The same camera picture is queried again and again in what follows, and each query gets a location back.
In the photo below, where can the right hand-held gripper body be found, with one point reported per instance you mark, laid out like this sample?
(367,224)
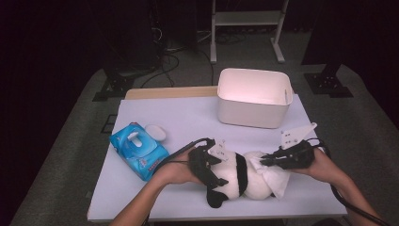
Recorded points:
(298,157)

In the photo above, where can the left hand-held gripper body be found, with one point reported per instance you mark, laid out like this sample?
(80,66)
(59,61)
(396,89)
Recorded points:
(200,163)

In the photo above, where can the panda plush toy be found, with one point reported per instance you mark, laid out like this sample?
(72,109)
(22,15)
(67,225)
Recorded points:
(229,175)

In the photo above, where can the white storage box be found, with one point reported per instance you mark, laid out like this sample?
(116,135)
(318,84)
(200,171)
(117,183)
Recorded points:
(251,113)

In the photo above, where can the blue wet wipes pack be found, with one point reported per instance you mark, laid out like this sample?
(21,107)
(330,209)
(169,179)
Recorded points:
(138,157)

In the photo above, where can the person's left hand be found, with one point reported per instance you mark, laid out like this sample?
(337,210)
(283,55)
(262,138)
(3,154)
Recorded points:
(177,171)

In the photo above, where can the person's right hand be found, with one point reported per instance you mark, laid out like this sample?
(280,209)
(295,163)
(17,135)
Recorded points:
(323,166)

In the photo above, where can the white table board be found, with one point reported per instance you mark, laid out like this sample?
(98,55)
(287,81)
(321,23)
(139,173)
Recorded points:
(194,119)

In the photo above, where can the black stand base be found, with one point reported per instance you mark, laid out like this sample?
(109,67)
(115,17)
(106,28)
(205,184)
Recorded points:
(114,88)
(327,84)

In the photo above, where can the black floor grate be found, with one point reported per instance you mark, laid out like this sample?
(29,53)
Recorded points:
(109,124)

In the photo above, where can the white metal stand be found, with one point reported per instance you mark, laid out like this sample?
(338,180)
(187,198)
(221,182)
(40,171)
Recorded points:
(244,18)

